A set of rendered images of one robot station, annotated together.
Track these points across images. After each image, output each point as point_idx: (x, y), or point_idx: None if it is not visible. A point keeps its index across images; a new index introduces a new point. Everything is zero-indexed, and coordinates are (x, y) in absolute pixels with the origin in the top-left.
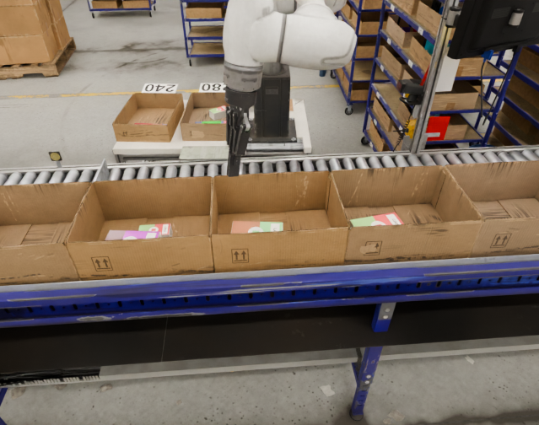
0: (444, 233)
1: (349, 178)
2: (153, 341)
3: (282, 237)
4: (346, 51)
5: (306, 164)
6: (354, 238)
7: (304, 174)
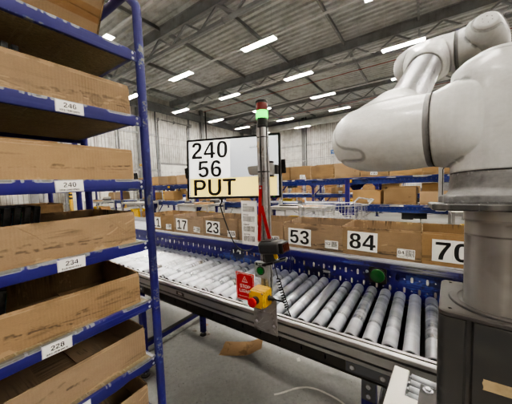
0: (370, 226)
1: (405, 236)
2: None
3: (463, 228)
4: None
5: (415, 344)
6: (418, 229)
7: (443, 234)
